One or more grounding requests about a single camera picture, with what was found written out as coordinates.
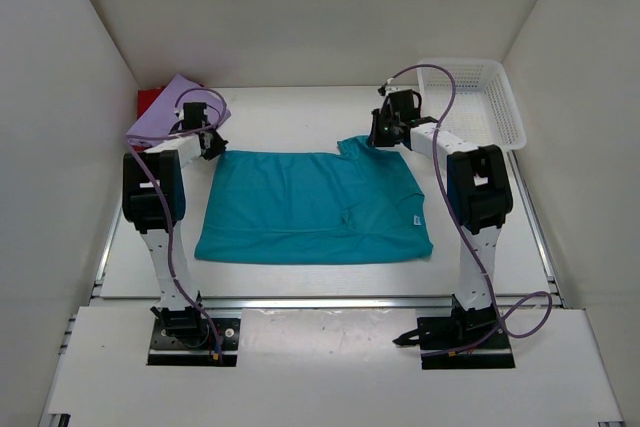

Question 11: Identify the lilac t shirt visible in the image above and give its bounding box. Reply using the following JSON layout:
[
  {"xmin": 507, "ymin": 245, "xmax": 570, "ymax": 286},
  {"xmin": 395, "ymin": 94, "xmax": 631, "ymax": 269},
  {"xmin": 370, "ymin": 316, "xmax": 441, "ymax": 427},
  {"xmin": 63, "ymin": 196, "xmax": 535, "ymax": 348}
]
[{"xmin": 126, "ymin": 74, "xmax": 231, "ymax": 148}]

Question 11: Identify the red t shirt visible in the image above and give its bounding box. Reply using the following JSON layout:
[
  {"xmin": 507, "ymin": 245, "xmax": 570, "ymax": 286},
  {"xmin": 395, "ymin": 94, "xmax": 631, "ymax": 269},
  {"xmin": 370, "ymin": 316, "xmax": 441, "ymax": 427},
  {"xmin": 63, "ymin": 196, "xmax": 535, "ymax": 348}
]
[{"xmin": 136, "ymin": 86, "xmax": 164, "ymax": 118}]

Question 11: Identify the teal t shirt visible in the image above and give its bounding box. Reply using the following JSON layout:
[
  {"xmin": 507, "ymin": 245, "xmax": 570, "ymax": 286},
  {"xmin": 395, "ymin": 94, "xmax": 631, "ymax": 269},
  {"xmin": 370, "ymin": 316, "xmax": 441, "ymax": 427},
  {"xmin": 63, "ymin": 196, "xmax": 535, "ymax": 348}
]
[{"xmin": 194, "ymin": 136, "xmax": 433, "ymax": 265}]

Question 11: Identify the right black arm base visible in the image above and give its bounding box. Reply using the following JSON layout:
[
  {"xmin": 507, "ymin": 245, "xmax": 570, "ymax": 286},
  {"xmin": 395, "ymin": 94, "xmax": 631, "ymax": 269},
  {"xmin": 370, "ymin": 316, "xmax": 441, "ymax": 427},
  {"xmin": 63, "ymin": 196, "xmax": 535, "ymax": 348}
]
[{"xmin": 393, "ymin": 317, "xmax": 516, "ymax": 371}]

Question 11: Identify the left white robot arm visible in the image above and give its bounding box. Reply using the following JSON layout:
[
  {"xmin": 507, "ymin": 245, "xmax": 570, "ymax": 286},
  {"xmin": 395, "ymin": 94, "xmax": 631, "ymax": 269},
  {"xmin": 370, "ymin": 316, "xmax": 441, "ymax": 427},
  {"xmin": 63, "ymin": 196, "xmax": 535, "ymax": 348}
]
[{"xmin": 122, "ymin": 102, "xmax": 227, "ymax": 347}]

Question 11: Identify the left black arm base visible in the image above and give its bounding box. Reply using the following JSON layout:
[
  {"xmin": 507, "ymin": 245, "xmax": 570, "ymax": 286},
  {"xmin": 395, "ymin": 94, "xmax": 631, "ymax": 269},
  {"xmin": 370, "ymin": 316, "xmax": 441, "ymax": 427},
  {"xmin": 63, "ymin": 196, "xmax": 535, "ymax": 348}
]
[{"xmin": 147, "ymin": 317, "xmax": 241, "ymax": 368}]

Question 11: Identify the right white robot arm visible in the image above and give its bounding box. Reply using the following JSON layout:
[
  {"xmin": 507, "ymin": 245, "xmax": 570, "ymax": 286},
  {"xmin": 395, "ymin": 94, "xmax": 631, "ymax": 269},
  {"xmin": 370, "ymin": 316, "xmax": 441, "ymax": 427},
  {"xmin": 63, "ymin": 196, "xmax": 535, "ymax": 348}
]
[{"xmin": 368, "ymin": 87, "xmax": 513, "ymax": 347}]

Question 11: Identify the white plastic basket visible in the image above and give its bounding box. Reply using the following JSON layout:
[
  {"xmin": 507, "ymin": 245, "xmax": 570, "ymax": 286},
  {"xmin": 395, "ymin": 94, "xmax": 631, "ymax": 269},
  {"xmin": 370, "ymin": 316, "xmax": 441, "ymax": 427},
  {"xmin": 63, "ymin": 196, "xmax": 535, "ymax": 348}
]
[{"xmin": 417, "ymin": 57, "xmax": 527, "ymax": 152}]

